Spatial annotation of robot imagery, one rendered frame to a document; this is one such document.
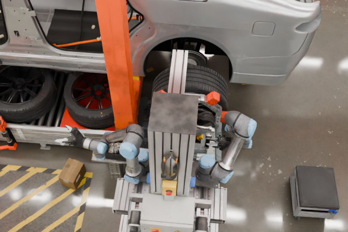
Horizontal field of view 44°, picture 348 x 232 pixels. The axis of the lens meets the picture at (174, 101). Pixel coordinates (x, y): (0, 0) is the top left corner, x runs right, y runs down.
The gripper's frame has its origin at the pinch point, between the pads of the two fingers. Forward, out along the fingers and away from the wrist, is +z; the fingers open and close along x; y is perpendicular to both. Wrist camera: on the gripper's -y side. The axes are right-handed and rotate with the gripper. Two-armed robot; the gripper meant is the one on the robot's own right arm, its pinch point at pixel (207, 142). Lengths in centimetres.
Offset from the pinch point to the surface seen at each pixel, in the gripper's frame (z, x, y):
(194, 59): 15, -79, 9
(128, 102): 66, -17, 24
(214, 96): -1.6, -22.3, 32.9
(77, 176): 116, 9, -67
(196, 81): 13, -35, 35
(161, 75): 42, -46, 24
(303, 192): -90, 16, -49
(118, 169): 78, 2, -61
